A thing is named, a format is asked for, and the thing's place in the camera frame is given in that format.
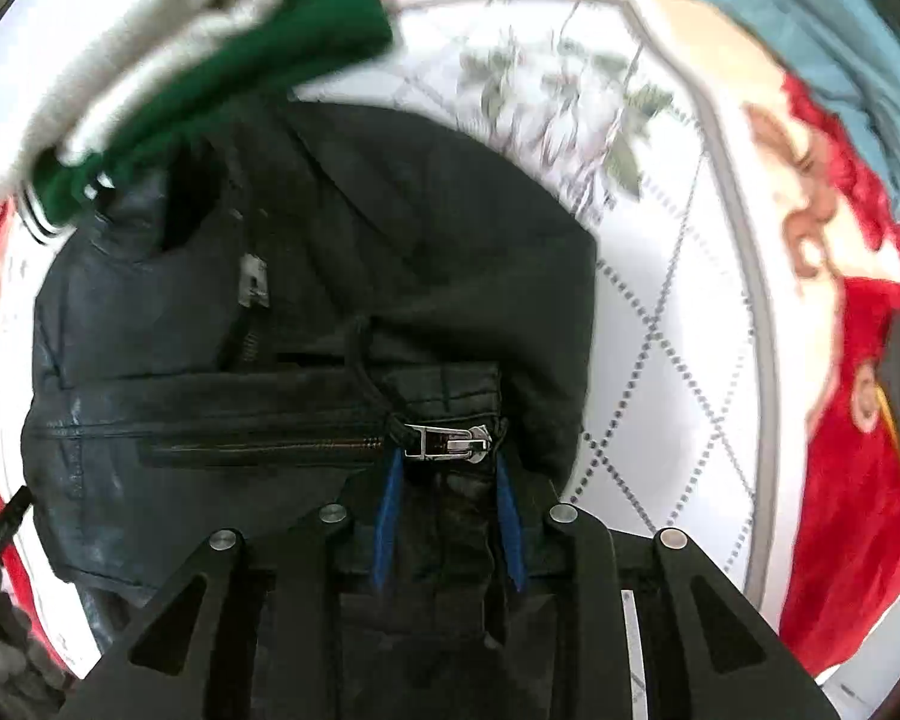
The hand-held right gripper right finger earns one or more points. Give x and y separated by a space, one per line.
508 525

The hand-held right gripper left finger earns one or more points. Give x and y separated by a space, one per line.
387 517

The black leather jacket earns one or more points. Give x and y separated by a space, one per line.
285 315

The red and white floral blanket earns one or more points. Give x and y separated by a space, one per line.
675 300

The green folded garment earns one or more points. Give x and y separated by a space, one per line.
217 75

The white folded garment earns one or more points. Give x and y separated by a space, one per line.
112 52

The light blue cloth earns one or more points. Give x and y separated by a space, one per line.
795 30

